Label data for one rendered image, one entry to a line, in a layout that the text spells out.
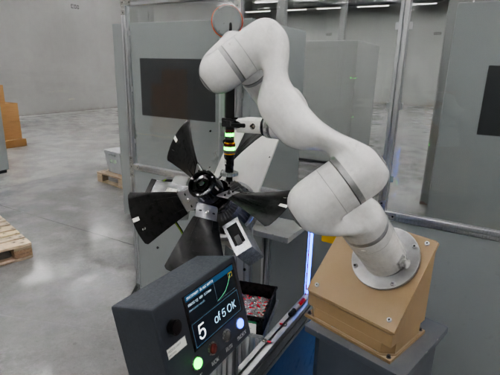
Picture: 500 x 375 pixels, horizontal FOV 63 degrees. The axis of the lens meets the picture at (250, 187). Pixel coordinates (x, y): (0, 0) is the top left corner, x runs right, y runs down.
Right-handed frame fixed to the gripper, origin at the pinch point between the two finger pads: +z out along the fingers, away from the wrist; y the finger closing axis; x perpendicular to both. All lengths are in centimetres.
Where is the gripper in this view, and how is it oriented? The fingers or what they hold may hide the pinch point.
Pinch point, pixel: (229, 121)
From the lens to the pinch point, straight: 153.9
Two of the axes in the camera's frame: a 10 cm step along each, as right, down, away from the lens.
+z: -8.6, -1.7, 4.8
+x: 0.3, -9.6, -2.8
